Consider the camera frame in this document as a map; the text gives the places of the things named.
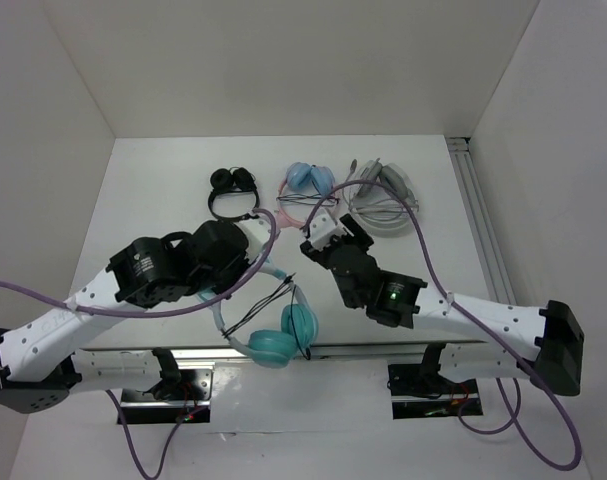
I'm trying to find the black headphone cable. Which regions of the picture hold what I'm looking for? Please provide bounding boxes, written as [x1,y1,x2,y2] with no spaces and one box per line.
[219,272,314,361]

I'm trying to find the teal white cat-ear headphones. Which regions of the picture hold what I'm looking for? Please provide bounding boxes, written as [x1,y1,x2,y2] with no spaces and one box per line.
[196,244,319,371]

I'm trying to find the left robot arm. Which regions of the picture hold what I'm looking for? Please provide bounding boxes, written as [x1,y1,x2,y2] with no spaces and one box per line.
[0,209,278,414]

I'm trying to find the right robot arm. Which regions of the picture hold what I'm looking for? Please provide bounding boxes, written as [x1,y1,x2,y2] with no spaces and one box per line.
[300,213,585,397]

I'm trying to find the grey white headphones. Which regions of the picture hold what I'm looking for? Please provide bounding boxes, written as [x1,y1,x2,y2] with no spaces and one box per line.
[341,158,419,238]

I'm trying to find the pink blue cat-ear headphones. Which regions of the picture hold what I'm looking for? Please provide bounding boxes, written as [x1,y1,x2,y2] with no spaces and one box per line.
[276,162,336,229]

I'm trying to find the black headphones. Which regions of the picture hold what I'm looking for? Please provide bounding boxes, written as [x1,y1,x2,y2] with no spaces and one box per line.
[207,167,261,222]

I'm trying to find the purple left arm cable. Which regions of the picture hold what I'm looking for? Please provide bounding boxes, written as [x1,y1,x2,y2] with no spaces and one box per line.
[0,207,278,480]

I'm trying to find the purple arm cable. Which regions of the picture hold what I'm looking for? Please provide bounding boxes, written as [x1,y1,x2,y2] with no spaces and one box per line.
[302,181,583,472]
[0,207,278,480]

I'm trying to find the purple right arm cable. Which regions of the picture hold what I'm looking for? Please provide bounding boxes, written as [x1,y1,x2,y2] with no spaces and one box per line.
[302,181,583,472]

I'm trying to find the aluminium side rail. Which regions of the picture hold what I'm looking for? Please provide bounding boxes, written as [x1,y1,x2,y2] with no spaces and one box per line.
[445,137,515,303]

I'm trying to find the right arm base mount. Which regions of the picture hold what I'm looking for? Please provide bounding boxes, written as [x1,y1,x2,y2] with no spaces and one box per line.
[387,343,483,420]

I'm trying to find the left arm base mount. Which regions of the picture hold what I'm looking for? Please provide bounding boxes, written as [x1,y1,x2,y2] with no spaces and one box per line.
[119,360,214,425]

